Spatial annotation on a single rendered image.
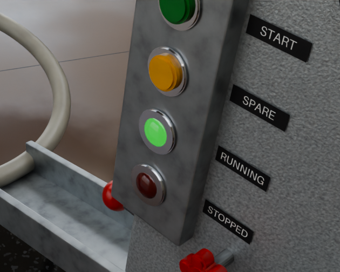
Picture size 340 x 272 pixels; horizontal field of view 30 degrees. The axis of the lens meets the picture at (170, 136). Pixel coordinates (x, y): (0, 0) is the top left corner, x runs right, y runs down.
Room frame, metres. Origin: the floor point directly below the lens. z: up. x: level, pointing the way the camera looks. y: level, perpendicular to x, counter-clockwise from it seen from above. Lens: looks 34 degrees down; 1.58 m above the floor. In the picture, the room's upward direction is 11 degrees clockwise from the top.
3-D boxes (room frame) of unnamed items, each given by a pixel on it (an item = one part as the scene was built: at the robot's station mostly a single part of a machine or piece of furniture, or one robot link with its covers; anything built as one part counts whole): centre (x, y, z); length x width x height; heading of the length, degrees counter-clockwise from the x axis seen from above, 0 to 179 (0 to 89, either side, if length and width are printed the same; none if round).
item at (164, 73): (0.38, 0.01, 1.37); 0.03 x 0.01 x 0.03; 54
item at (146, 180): (0.38, 0.01, 1.27); 0.02 x 0.01 x 0.02; 54
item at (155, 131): (0.38, 0.01, 1.32); 0.02 x 0.01 x 0.02; 54
